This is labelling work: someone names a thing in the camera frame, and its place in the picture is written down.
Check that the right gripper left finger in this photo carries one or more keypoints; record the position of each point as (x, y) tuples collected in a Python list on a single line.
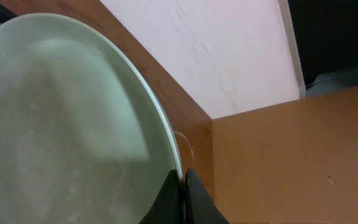
[(167, 207)]

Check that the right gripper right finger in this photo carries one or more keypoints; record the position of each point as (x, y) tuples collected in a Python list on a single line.
[(200, 209)]

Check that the mint plate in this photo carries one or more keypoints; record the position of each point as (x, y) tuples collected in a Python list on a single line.
[(83, 138)]

